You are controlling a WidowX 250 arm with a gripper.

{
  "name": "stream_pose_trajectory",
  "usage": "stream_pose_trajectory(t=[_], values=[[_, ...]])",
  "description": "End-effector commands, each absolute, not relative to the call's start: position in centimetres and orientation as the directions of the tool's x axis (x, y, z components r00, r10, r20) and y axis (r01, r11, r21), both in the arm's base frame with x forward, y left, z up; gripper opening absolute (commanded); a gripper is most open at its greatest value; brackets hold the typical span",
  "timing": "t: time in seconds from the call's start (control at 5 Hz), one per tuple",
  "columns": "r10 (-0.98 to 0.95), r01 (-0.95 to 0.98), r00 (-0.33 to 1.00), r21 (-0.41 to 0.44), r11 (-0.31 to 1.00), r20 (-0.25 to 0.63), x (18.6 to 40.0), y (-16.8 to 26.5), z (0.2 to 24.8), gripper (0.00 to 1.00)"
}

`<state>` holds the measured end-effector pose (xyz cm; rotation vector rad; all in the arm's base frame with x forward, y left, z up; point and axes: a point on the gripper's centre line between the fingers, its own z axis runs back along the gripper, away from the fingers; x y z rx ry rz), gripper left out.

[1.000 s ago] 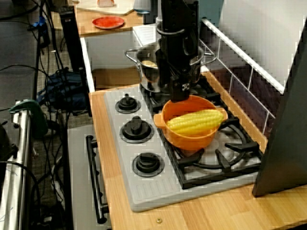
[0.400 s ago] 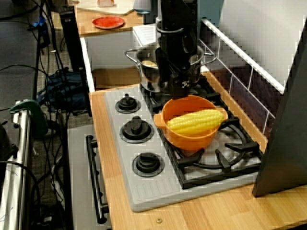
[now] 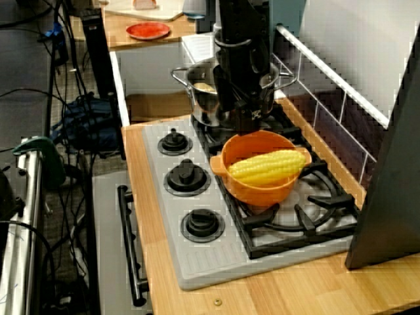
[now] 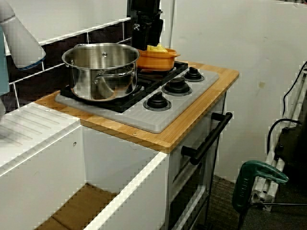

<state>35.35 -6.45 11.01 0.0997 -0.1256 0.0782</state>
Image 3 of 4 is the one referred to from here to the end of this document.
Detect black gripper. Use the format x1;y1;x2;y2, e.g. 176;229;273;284
213;41;274;136

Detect yellow plastic corn cob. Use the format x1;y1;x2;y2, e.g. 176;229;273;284
228;149;306;185

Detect orange plastic pot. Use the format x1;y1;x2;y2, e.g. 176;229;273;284
209;130;313;207

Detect black burner grate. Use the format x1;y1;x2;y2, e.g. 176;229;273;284
189;103;314;165
213;154;362;260

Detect stainless steel pot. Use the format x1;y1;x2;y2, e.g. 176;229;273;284
170;57;298;127

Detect pale yellow food item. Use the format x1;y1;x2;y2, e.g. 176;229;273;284
193;82;217;95

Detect black stove knob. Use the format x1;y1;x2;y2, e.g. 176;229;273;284
163;158;211;197
179;208;226;243
156;127;194;156

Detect brown cardboard sheet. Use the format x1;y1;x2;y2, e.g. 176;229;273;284
126;93;194;124

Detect dark tile backsplash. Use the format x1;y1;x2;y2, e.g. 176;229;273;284
272;52;388;191

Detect teal toy microwave box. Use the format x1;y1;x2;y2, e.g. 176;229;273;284
268;0;308;56

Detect white toy sink basin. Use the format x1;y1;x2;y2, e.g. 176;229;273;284
110;32;286;127

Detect white cutting board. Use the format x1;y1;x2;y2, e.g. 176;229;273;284
104;0;184;22

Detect red plate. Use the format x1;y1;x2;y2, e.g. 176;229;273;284
125;22;172;41

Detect grey toy stove panel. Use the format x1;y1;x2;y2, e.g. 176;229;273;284
141;111;360;291

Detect blue backpack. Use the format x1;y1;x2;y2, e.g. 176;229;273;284
51;94;122;152

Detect black-edged slanted side panel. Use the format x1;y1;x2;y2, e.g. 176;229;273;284
344;32;420;270

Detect toy oven door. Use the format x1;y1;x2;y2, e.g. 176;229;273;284
91;170;155;315

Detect green clamp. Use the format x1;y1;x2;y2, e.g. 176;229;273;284
12;136;66;190

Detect blue tape piece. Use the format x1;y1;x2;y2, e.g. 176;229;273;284
44;22;63;37

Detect black upright post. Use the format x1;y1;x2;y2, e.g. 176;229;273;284
81;8;116;99

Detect black oven door handle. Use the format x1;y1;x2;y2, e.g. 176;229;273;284
116;184;150;308

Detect aluminium frame rail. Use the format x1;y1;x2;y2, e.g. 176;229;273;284
0;137;45;315

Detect black device on rail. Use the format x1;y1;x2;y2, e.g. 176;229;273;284
0;165;26;221

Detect black cable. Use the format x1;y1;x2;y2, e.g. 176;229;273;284
0;219;57;315

